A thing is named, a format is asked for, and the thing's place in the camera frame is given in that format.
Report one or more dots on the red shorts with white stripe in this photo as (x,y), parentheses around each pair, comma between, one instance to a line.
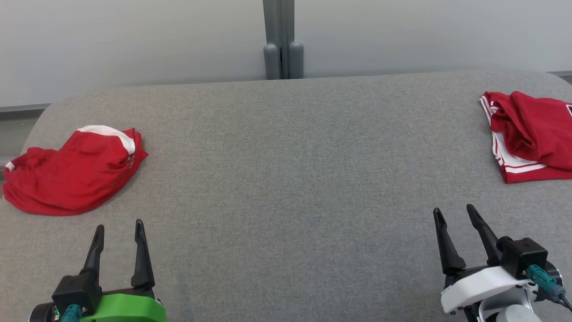
(71,179)

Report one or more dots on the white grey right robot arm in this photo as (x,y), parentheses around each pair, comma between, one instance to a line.
(514,313)

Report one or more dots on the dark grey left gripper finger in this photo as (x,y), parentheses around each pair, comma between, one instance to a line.
(142,264)
(94,255)

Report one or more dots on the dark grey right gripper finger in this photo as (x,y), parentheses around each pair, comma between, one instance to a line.
(487,241)
(449,255)

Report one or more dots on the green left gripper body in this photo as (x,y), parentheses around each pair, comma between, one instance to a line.
(129,308)

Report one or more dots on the red shirt with white sleeves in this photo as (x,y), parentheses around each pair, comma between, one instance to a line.
(532,129)

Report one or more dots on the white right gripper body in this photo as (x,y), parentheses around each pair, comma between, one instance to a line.
(478,286)

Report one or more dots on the grey partition post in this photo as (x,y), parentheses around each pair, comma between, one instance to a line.
(296,58)
(271,60)

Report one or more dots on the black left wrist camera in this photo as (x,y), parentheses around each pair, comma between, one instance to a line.
(76,290)

